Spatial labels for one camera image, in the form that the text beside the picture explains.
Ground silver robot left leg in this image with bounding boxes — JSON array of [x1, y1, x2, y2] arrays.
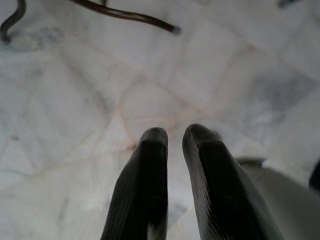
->
[[236, 156, 320, 240]]

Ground black metal table legs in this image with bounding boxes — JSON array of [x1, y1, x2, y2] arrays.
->
[[0, 0, 181, 45]]

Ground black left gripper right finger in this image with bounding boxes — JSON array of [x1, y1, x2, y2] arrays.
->
[[181, 123, 285, 240]]

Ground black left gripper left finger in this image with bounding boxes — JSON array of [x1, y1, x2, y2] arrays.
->
[[99, 126, 169, 240]]

